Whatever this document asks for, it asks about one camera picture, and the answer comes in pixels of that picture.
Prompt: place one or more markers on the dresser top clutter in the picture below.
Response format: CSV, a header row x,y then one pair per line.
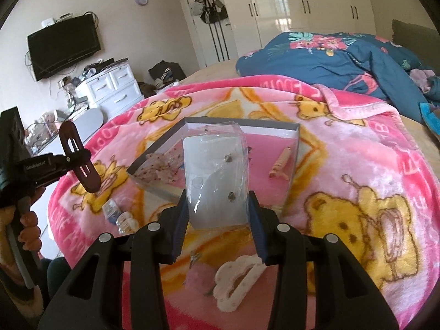
x,y
89,70

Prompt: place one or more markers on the grey hanging bag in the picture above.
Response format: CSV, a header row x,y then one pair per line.
x,y
196,7

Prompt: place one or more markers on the black floor bag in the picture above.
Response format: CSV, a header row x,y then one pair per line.
x,y
168,70

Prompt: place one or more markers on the white cloud hair claw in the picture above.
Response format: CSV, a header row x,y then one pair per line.
x,y
223,273

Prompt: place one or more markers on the black wall television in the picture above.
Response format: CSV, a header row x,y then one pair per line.
x,y
62,48

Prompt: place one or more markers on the cluttered glass table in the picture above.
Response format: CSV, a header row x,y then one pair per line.
x,y
41,129

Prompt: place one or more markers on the white door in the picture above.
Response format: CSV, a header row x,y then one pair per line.
x,y
192,41

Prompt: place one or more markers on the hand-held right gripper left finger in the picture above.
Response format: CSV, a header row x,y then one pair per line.
x,y
178,233

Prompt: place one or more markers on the brown hair clip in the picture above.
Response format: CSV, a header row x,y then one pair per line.
x,y
92,184

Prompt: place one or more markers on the small silver hair clip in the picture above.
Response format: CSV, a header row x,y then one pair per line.
x,y
196,258

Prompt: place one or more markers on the person's left hand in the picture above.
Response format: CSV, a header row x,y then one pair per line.
x,y
29,221

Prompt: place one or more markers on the floor clothes pile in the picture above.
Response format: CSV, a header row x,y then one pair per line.
x,y
154,87

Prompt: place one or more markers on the clear earring card packet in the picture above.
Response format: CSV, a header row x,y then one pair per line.
x,y
213,178

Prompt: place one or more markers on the white drawer dresser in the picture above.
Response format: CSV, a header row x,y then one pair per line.
x,y
117,99

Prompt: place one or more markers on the person's left forearm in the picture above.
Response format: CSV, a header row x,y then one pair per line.
x,y
13,299

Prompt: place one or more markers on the grey headboard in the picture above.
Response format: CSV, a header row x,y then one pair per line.
x,y
416,36

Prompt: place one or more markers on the black hanging bag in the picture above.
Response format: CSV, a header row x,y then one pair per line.
x,y
215,12

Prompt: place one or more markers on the person's dark trouser leg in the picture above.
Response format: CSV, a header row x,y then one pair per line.
x,y
56,273

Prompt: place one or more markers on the small blue jewelry packet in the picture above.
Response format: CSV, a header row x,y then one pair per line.
x,y
111,209

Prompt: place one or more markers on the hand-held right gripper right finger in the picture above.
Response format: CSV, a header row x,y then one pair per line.
x,y
257,233

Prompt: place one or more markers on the pink bear print blanket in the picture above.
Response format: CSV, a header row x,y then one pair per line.
x,y
343,165

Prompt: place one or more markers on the lilac garment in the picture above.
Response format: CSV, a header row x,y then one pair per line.
x,y
422,77

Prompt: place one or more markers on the grey tray with pink inside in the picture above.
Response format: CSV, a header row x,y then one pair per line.
x,y
266,147

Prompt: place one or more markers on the white curved chair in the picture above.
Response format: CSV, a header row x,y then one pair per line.
x,y
86,123

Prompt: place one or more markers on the peach hair clip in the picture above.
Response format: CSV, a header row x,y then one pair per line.
x,y
280,165

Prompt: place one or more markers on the blue floral duvet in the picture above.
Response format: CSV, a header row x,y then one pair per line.
x,y
326,65

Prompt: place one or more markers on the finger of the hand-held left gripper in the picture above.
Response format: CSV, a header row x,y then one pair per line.
x,y
70,161

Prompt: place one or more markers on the white glossy wardrobe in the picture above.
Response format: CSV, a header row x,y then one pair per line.
x,y
309,7

